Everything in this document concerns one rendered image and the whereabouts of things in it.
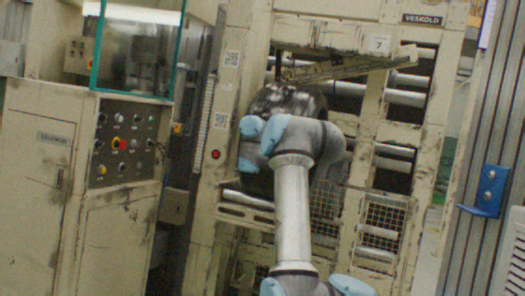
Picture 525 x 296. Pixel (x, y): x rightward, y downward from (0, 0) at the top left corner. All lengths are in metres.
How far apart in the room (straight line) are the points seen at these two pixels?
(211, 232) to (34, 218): 0.79
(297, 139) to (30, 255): 1.15
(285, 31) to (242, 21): 0.29
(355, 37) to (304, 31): 0.25
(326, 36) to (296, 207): 1.38
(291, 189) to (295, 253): 0.15
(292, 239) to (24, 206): 1.13
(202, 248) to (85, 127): 0.88
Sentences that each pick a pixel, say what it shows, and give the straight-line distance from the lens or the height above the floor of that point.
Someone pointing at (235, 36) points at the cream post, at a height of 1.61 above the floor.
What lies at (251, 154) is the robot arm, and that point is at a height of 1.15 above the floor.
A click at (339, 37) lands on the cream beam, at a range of 2.36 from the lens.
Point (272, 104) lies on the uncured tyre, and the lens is 1.97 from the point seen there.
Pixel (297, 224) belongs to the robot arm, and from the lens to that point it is 1.12.
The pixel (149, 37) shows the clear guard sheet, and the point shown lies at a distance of 2.00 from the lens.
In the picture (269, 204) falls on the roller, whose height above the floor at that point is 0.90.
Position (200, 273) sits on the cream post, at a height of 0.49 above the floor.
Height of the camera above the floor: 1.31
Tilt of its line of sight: 5 degrees down
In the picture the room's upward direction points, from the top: 10 degrees clockwise
